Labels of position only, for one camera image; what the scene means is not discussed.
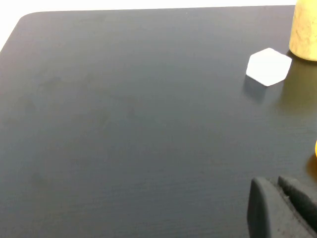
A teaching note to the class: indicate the yellow rubber duck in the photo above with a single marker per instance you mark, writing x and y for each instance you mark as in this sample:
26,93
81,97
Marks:
316,148

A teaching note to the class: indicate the yellow plastic cup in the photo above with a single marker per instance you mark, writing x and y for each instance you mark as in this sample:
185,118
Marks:
304,32

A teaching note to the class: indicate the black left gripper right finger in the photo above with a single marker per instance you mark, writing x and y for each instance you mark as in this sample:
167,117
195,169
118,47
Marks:
301,198

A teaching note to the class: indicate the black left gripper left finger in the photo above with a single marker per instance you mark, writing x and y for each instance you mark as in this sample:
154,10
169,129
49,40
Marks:
262,213

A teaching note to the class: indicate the white foam cube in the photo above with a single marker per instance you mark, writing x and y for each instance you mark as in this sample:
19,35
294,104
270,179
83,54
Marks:
268,67

